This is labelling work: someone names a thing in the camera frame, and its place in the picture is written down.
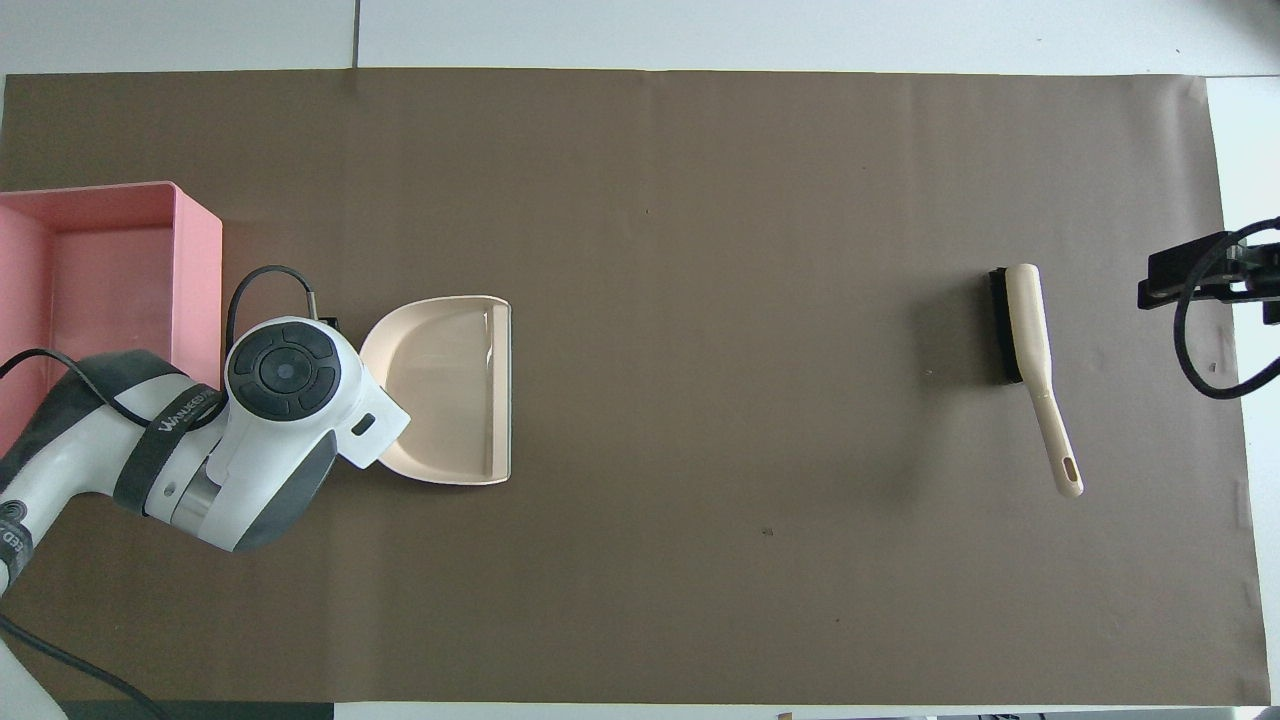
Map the pink plastic bin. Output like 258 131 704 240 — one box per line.
0 181 224 457

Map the cream plastic dustpan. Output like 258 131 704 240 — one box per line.
358 295 513 487

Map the cream brush with black bristles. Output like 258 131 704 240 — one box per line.
988 263 1085 499

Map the black stand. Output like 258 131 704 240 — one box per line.
1137 228 1280 327

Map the black cable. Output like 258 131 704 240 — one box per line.
0 612 177 720
1173 216 1280 401
0 264 342 433

